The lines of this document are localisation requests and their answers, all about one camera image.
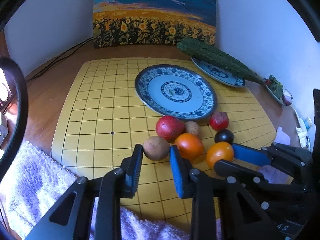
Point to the sunflower field painting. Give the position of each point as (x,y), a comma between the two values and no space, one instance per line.
(166,22)

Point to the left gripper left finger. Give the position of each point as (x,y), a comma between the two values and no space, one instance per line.
(70,217)

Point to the crumpled white tissue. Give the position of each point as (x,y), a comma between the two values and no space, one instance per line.
(302,131)

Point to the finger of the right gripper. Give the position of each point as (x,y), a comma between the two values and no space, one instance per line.
(245,175)
(287,159)

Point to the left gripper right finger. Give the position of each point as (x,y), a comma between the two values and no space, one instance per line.
(191,183)

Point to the fluffy lavender towel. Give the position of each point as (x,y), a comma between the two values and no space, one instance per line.
(34,182)

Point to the wrinkled red fruit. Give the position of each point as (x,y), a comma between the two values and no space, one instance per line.
(219,121)

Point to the orange tomato fruit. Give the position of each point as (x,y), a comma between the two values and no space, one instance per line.
(189,146)

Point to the rear green cucumber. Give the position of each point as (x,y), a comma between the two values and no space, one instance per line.
(225,53)

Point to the dark black plum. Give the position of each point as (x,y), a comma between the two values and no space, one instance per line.
(224,135)

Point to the yellow go board mat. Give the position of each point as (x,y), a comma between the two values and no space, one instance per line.
(103,119)

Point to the bright orange fruit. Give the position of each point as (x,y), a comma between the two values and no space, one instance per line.
(219,151)

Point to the large blue white plate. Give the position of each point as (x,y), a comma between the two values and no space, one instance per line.
(176,91)

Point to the large red apple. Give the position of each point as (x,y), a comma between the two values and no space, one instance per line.
(169,128)

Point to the large brown kiwi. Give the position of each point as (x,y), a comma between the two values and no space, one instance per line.
(156,148)

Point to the small brown kiwi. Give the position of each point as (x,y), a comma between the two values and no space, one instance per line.
(192,128)

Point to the small blue white plate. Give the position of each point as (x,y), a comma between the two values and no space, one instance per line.
(219,74)

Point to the green cucumber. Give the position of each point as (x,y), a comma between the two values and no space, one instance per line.
(225,53)
(215,57)

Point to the dish of vegetables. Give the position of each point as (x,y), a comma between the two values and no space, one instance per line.
(279,93)

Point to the front green cucumber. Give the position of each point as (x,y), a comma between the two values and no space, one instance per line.
(215,57)

